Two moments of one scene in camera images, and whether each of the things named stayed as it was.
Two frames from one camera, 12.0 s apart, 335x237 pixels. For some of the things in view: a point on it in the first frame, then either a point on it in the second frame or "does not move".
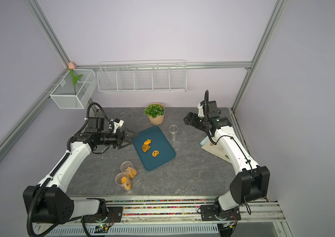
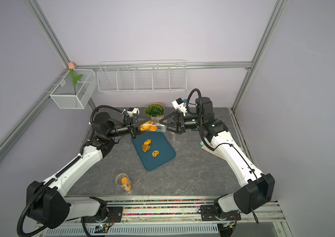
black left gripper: (120, 140) to (133, 122)
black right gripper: (193, 122) to (179, 126)
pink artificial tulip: (71, 66) does not move
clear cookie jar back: (127, 167) to (149, 126)
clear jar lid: (176, 145) does not move
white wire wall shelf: (143, 76) does not move
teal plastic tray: (152, 148) does not move
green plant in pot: (155, 113) does not move
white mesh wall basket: (63, 93) does not move
